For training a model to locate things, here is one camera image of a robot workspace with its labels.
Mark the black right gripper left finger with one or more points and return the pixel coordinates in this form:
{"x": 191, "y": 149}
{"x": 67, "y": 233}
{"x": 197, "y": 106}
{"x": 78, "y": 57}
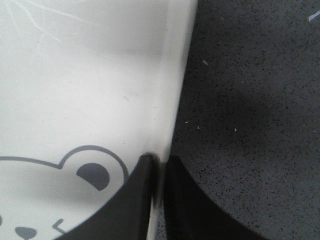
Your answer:
{"x": 126, "y": 215}

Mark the cream bear serving tray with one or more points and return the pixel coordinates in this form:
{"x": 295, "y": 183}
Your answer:
{"x": 86, "y": 88}

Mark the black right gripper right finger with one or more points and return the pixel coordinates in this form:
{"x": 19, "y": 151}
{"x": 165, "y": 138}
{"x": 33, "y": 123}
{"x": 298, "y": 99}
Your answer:
{"x": 191, "y": 215}

